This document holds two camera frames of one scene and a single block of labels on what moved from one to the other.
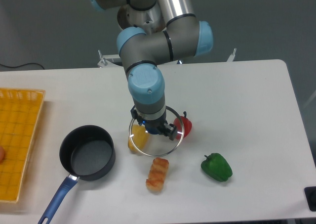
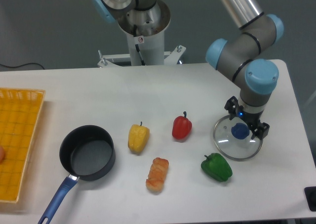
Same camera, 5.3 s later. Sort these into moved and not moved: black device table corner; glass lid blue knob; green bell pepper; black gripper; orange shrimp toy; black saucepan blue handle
Moved: black gripper; glass lid blue knob
Not moved: black saucepan blue handle; black device table corner; green bell pepper; orange shrimp toy
